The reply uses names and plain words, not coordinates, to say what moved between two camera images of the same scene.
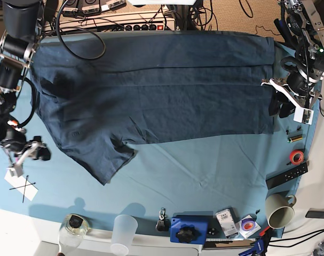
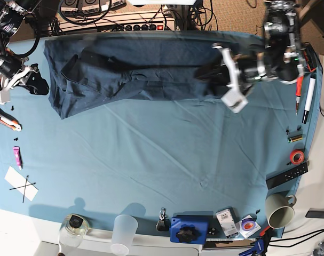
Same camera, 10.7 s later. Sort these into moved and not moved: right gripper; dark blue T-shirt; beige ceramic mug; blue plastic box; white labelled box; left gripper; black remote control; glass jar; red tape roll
Moved: dark blue T-shirt; right gripper; left gripper
Not moved: black remote control; white labelled box; beige ceramic mug; glass jar; red tape roll; blue plastic box
